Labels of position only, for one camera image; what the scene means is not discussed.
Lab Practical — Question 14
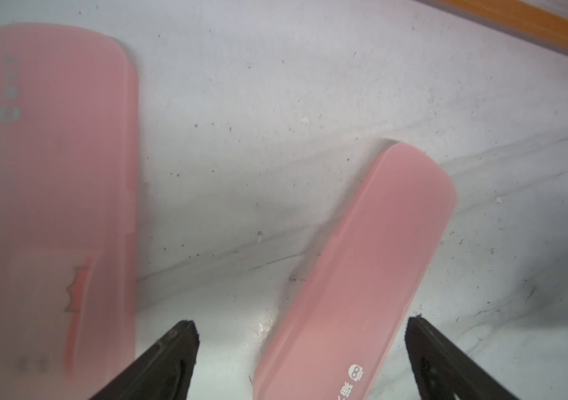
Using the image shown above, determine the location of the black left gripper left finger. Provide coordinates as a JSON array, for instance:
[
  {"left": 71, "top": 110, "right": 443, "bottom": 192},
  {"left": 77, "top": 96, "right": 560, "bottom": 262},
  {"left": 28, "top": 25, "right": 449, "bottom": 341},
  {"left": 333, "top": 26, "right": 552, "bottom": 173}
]
[{"left": 91, "top": 320, "right": 200, "bottom": 400}]

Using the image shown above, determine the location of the pink pencil case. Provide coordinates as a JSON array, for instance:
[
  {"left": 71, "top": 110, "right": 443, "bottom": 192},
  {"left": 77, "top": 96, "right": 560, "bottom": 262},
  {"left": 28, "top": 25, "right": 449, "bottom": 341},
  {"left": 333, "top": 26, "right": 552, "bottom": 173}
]
[
  {"left": 0, "top": 23, "right": 139, "bottom": 399},
  {"left": 253, "top": 143, "right": 457, "bottom": 399}
]

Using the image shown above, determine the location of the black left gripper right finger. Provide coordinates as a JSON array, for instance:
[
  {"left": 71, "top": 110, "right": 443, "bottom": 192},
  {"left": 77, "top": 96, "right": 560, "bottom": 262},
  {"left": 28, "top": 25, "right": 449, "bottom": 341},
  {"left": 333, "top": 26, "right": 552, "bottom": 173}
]
[{"left": 405, "top": 316, "right": 517, "bottom": 400}]

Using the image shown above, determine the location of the orange wooden two-tier shelf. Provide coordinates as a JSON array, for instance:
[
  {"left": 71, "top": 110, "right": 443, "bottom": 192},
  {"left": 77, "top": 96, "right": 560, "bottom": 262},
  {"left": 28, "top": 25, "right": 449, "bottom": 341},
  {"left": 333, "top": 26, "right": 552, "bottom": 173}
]
[{"left": 425, "top": 1, "right": 568, "bottom": 56}]

